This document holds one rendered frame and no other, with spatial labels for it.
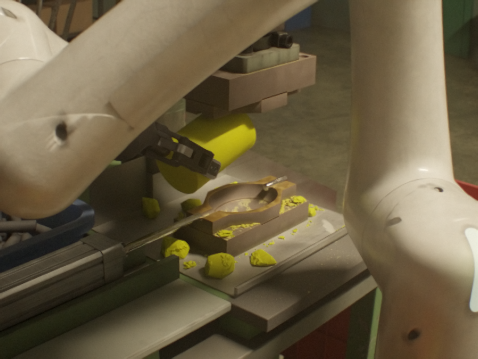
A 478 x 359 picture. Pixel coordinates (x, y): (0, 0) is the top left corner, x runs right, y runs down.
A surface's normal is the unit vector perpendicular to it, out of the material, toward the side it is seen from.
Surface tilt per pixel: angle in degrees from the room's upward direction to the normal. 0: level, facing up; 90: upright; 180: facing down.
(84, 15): 90
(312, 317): 90
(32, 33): 42
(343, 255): 0
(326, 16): 90
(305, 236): 0
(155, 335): 0
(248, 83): 90
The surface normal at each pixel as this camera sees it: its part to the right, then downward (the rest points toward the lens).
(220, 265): -0.10, -0.72
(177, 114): 0.76, 0.25
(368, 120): -0.74, 0.23
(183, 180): -0.63, 0.51
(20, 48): 0.39, -0.68
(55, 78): -0.29, -0.36
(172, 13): -0.14, 0.06
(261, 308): 0.03, -0.93
